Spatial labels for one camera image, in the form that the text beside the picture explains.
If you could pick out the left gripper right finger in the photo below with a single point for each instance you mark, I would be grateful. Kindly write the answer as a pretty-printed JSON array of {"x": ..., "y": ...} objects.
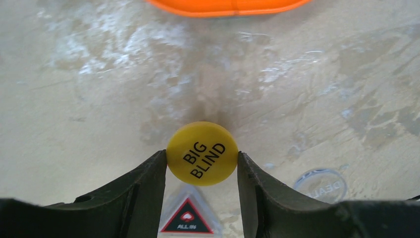
[{"x": 271, "y": 209}]

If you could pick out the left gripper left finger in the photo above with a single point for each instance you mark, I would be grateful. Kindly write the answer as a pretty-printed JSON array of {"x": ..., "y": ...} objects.
[{"x": 127, "y": 207}]

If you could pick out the triangular dealer button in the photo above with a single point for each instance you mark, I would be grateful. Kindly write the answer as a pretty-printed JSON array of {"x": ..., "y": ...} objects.
[{"x": 187, "y": 214}]

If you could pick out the clear round button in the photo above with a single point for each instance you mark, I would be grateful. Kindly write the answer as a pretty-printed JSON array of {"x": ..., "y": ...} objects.
[{"x": 325, "y": 185}]

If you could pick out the yellow big blind button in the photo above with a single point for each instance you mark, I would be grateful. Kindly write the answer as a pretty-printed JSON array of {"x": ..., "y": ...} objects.
[{"x": 202, "y": 153}]

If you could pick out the orange C-shaped track piece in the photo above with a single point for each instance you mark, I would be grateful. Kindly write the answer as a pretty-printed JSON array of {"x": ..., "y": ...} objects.
[{"x": 223, "y": 8}]

